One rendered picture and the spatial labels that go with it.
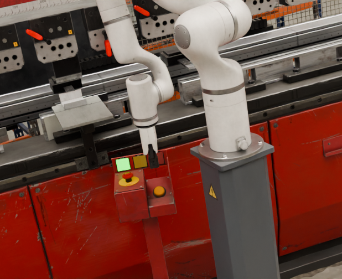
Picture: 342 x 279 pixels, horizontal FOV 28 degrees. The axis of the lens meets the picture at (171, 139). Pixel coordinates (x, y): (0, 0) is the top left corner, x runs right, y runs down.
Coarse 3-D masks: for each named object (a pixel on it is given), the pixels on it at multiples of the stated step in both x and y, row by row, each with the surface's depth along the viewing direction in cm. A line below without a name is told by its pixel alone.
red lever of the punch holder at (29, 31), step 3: (27, 30) 243; (30, 30) 244; (27, 33) 244; (30, 33) 244; (33, 33) 244; (36, 33) 245; (33, 36) 245; (36, 36) 245; (39, 36) 245; (39, 39) 246; (42, 39) 246; (45, 39) 247; (48, 39) 247; (48, 42) 246
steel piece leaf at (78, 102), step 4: (68, 100) 265; (72, 100) 264; (76, 100) 263; (80, 100) 256; (84, 100) 257; (64, 104) 255; (68, 104) 255; (72, 104) 256; (76, 104) 256; (80, 104) 257; (84, 104) 257; (64, 108) 256; (68, 108) 256
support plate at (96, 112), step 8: (96, 96) 264; (88, 104) 257; (96, 104) 256; (104, 104) 254; (56, 112) 254; (64, 112) 253; (72, 112) 251; (80, 112) 250; (88, 112) 249; (96, 112) 247; (104, 112) 246; (64, 120) 245; (72, 120) 244; (80, 120) 242; (88, 120) 241; (96, 120) 241; (64, 128) 238
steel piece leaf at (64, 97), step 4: (68, 92) 265; (72, 92) 265; (76, 92) 266; (80, 92) 266; (60, 96) 264; (64, 96) 265; (68, 96) 265; (72, 96) 265; (76, 96) 266; (80, 96) 266; (60, 100) 264; (64, 100) 265
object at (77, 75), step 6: (60, 60) 258; (66, 60) 258; (72, 60) 259; (78, 60) 260; (54, 66) 258; (60, 66) 258; (66, 66) 259; (72, 66) 260; (78, 66) 260; (54, 72) 258; (60, 72) 259; (66, 72) 260; (72, 72) 260; (78, 72) 261; (60, 78) 261; (66, 78) 261; (72, 78) 262
